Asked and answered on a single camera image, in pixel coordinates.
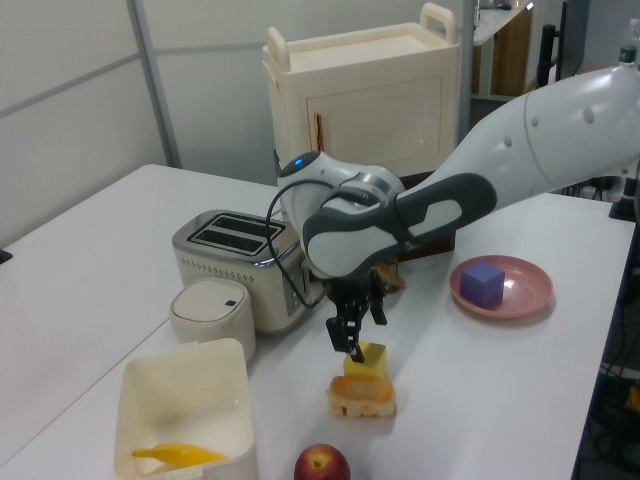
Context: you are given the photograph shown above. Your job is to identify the cream open plastic box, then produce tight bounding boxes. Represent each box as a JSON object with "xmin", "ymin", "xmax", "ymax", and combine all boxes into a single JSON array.
[{"xmin": 113, "ymin": 337, "xmax": 260, "ymax": 480}]

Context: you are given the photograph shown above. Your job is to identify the pink plate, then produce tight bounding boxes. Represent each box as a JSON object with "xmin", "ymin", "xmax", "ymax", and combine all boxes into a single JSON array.
[{"xmin": 448, "ymin": 254, "xmax": 555, "ymax": 322}]

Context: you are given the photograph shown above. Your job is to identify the yellow toy banana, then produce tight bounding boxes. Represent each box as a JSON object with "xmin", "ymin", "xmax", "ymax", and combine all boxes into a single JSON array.
[{"xmin": 131, "ymin": 442, "xmax": 232, "ymax": 470}]

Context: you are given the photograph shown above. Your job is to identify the yellow cube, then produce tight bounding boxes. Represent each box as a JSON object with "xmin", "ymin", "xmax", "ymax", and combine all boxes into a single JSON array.
[{"xmin": 342, "ymin": 340, "xmax": 390, "ymax": 382}]

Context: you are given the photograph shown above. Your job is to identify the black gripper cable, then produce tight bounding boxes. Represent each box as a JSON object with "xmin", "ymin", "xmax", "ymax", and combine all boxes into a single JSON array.
[{"xmin": 265, "ymin": 180, "xmax": 334, "ymax": 309}]

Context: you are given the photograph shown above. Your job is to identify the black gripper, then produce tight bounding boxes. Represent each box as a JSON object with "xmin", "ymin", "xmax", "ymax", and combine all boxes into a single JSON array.
[{"xmin": 321, "ymin": 268, "xmax": 389, "ymax": 364}]

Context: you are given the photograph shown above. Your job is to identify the red toy apple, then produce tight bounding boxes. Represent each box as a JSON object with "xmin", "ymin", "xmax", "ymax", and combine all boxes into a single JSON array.
[{"xmin": 293, "ymin": 443, "xmax": 352, "ymax": 480}]

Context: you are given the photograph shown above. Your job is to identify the cream two-slot toaster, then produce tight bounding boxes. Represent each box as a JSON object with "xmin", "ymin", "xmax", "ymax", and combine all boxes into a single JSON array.
[{"xmin": 171, "ymin": 209, "xmax": 315, "ymax": 337}]

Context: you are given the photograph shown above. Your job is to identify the cream toy cabinet with handles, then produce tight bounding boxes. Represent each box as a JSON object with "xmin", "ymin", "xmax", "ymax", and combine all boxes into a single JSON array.
[{"xmin": 261, "ymin": 1, "xmax": 461, "ymax": 187}]

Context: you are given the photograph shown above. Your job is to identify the black monitor stand pole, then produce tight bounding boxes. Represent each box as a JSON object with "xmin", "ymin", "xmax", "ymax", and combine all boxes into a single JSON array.
[{"xmin": 536, "ymin": 21, "xmax": 562, "ymax": 87}]

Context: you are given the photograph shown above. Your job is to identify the small white lidded bin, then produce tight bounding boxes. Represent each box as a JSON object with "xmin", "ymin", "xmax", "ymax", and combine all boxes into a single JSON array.
[{"xmin": 168, "ymin": 278, "xmax": 258, "ymax": 362}]

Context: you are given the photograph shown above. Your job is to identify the purple cube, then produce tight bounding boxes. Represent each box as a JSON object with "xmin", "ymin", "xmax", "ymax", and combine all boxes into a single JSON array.
[{"xmin": 459, "ymin": 257, "xmax": 505, "ymax": 309}]

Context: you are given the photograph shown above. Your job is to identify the wooden background cabinet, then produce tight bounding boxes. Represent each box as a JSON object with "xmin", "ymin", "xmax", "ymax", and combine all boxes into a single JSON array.
[{"xmin": 471, "ymin": 0, "xmax": 534, "ymax": 99}]

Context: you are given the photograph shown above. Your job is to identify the brown toy pastry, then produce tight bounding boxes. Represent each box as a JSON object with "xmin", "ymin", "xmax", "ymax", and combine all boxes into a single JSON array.
[{"xmin": 375, "ymin": 258, "xmax": 407, "ymax": 292}]

